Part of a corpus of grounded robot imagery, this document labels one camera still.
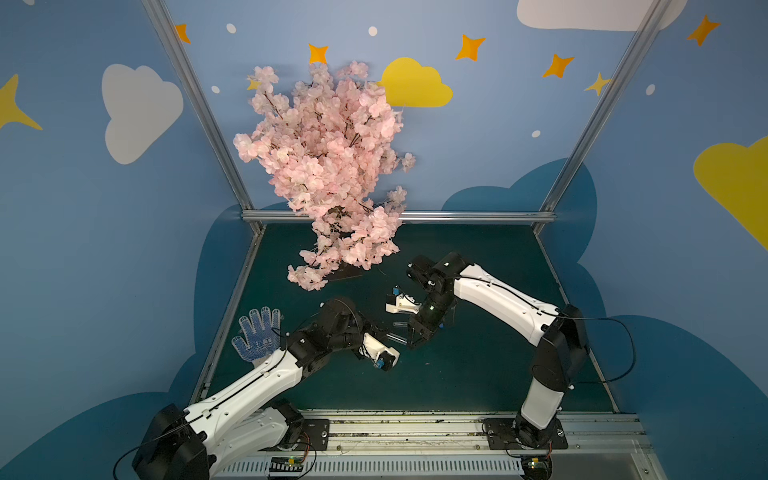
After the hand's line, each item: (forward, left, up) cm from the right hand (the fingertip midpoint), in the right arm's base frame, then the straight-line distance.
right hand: (416, 339), depth 75 cm
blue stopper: (+8, +6, +10) cm, 14 cm away
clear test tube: (-1, +5, +2) cm, 5 cm away
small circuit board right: (-24, -32, -18) cm, 43 cm away
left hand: (+5, +7, +2) cm, 8 cm away
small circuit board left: (-27, +31, -17) cm, 45 cm away
